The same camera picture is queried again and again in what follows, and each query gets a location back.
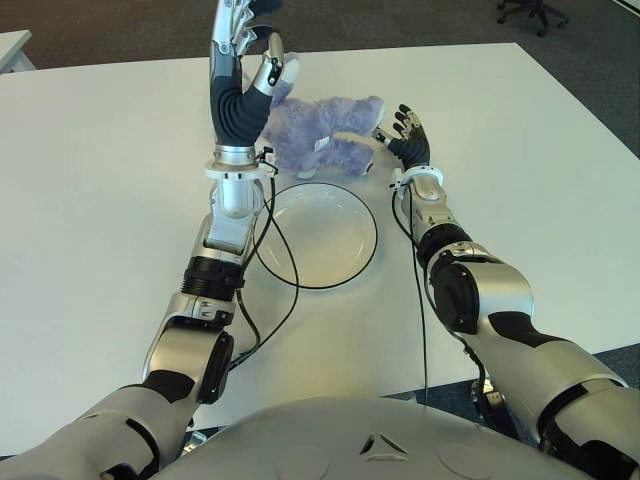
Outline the white plate black rim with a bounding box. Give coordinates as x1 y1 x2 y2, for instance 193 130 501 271
252 183 379 290

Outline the black office chair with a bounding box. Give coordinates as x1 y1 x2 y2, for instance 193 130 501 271
497 0 570 37

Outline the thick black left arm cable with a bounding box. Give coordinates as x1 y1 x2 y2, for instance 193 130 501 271
229 292 264 366

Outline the silver table leg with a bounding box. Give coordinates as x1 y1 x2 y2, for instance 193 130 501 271
183 427 221 451

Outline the thin black left wrist cable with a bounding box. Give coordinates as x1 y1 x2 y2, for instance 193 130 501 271
227 147 301 369

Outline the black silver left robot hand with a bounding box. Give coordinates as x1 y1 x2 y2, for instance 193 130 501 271
208 0 287 151

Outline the grey robot torso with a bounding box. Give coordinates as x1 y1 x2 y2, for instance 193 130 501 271
154 397 586 480

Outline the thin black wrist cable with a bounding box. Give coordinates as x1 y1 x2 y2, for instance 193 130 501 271
227 147 301 369
391 189 431 404

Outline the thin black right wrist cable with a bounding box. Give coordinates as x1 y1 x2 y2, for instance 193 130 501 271
391 189 431 404

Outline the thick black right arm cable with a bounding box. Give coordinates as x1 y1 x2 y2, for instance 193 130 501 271
459 339 521 446

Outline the white desk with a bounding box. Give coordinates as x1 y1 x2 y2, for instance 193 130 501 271
0 29 39 75

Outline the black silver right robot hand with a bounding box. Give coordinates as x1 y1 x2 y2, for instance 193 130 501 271
373 103 432 172

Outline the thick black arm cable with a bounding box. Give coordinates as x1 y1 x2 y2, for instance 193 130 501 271
459 339 521 446
229 292 264 366

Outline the purple plush bunny doll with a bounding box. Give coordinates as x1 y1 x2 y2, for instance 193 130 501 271
257 52 386 180

